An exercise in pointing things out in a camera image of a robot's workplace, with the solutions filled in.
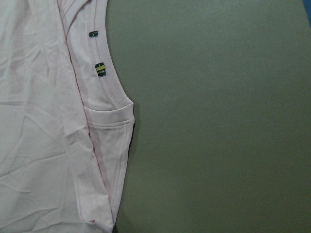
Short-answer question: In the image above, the pink Snoopy t-shirt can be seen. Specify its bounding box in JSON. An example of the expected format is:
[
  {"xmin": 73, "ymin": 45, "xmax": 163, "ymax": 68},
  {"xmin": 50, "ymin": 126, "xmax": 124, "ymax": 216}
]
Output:
[{"xmin": 0, "ymin": 0, "xmax": 135, "ymax": 233}]

